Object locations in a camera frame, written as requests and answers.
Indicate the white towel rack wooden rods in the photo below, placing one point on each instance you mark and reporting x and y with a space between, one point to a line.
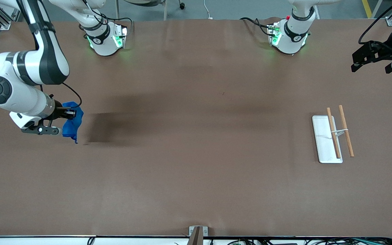
325 143

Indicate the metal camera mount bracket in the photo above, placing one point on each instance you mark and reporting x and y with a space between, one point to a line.
197 234

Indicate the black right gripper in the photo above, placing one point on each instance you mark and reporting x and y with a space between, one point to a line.
59 111

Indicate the thin metal leg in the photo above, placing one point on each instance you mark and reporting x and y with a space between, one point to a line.
117 8
165 10

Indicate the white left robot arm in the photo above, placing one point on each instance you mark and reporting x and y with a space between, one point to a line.
294 32

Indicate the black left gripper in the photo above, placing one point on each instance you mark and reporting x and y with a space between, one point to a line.
380 51

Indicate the office chair base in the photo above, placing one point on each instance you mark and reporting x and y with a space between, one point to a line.
181 4

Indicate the blue microfiber towel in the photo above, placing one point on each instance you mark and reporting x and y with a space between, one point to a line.
70 131

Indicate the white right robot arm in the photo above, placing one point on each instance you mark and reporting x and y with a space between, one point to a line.
29 68

